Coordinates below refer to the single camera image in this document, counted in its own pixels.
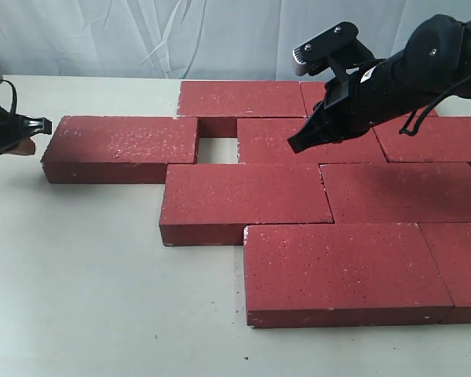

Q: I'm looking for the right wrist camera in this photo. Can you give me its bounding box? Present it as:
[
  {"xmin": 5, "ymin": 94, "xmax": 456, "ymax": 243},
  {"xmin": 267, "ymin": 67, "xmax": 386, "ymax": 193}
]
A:
[{"xmin": 292, "ymin": 21, "xmax": 375, "ymax": 78}]

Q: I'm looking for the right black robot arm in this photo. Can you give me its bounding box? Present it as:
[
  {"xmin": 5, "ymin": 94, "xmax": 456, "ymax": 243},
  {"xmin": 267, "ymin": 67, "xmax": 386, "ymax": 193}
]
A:
[{"xmin": 287, "ymin": 14, "xmax": 471, "ymax": 153}]

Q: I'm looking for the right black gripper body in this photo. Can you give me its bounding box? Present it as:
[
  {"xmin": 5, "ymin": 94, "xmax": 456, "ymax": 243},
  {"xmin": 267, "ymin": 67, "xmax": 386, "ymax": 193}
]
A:
[{"xmin": 312, "ymin": 58, "xmax": 417, "ymax": 146}]

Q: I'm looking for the right middle-row red brick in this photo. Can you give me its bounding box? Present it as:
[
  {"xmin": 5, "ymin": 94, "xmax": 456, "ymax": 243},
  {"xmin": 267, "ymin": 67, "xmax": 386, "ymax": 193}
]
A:
[{"xmin": 374, "ymin": 116, "xmax": 471, "ymax": 166}]

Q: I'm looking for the wrinkled blue-grey backdrop cloth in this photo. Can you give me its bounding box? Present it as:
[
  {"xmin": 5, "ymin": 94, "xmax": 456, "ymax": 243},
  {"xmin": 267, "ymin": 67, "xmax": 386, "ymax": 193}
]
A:
[{"xmin": 0, "ymin": 0, "xmax": 471, "ymax": 80}]

